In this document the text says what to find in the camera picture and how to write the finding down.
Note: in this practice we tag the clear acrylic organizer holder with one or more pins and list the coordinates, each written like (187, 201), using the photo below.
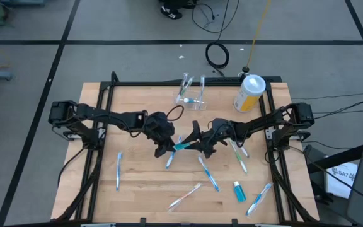
(200, 106)

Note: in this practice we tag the blue white toothbrush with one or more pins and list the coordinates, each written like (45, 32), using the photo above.
(202, 85)
(209, 174)
(258, 199)
(183, 86)
(169, 162)

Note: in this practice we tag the wrapped orange white toothbrush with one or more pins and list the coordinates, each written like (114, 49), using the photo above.
(184, 197)

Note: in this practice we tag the person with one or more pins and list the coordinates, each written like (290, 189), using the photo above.
(170, 13)

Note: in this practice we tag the purple white toothbrush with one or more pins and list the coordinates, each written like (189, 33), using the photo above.
(118, 171)
(245, 152)

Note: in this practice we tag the white yellow wipes canister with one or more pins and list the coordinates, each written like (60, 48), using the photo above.
(247, 97)

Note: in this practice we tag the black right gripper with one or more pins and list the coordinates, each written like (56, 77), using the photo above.
(216, 134)

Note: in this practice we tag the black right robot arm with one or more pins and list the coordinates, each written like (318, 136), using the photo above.
(263, 121)

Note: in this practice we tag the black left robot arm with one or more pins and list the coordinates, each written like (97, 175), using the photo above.
(106, 115)

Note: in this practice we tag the black table edge clamp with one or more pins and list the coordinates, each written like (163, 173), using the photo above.
(142, 222)
(235, 222)

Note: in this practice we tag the white printed paper sheet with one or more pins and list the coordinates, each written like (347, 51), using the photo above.
(342, 179)

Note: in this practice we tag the wrapped green white toothbrush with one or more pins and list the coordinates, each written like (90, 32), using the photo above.
(239, 157)
(188, 84)

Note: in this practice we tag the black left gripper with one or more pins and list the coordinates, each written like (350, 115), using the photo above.
(159, 127)

